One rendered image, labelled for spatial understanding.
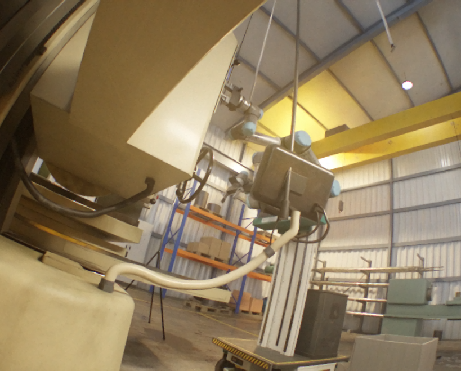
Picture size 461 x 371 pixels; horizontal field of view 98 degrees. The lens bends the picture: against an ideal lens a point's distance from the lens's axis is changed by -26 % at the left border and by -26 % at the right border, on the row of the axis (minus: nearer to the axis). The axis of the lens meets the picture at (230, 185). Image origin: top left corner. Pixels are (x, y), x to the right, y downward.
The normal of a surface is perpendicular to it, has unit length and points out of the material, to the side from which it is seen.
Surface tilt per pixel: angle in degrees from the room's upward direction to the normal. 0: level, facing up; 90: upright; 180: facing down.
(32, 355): 90
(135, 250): 90
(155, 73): 180
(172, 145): 90
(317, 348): 90
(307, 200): 110
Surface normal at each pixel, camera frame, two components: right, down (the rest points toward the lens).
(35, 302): 0.63, -0.16
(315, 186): 0.27, 0.04
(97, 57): -0.23, 0.90
